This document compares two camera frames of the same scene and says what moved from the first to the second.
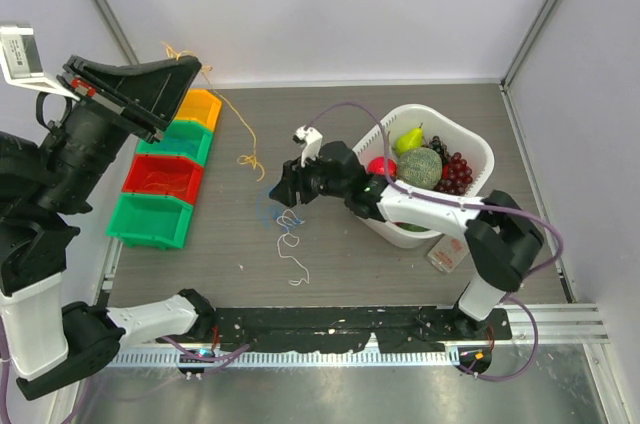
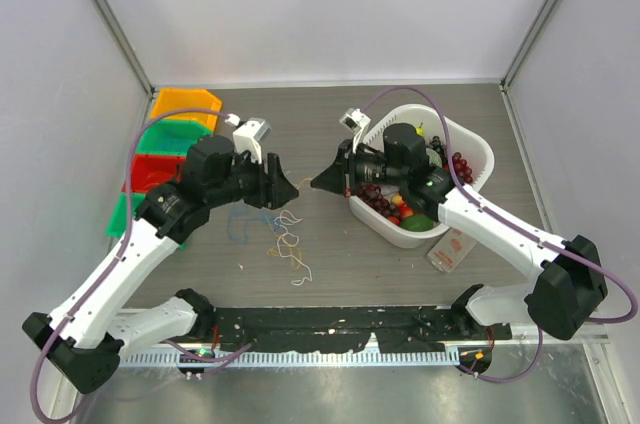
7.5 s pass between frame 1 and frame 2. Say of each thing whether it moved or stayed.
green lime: stayed
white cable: stayed
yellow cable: moved
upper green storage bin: stayed
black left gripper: moved
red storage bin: stayed
